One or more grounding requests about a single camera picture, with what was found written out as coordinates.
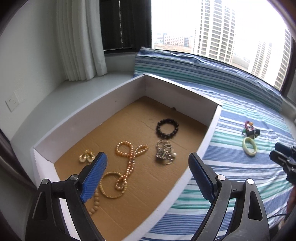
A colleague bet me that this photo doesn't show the white wall socket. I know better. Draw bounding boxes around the white wall socket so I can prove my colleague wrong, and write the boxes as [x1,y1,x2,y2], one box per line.
[5,94,20,113]

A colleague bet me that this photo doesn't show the pale green jade bangle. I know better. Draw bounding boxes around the pale green jade bangle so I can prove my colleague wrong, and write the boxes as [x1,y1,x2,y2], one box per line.
[242,137,257,157]

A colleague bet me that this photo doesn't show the right hand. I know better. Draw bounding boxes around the right hand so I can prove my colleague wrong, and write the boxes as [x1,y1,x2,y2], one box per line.
[287,186,296,213]

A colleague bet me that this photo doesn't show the white cardboard box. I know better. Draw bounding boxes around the white cardboard box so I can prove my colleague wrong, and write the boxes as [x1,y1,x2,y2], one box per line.
[32,74,222,240]

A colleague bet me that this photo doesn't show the gold bangle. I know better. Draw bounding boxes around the gold bangle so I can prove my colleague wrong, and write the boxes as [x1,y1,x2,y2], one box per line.
[99,171,127,199]

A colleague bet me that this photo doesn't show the wooden bead bracelet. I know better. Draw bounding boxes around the wooden bead bracelet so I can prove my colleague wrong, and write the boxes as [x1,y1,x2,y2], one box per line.
[87,187,100,217]

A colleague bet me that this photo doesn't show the black bead bracelet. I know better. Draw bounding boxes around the black bead bracelet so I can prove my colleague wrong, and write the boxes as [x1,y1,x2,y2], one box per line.
[155,118,179,140]

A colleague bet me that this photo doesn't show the white curtain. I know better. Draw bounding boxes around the white curtain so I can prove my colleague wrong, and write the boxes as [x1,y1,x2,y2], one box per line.
[56,1,107,81]

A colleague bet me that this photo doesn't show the amber bead necklace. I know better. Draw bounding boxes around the amber bead necklace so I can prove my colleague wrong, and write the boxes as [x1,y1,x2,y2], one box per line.
[114,139,149,191]

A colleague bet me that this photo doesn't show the striped blue green bedsheet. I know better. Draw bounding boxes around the striped blue green bedsheet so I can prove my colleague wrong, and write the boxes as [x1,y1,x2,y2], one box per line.
[134,48,295,228]

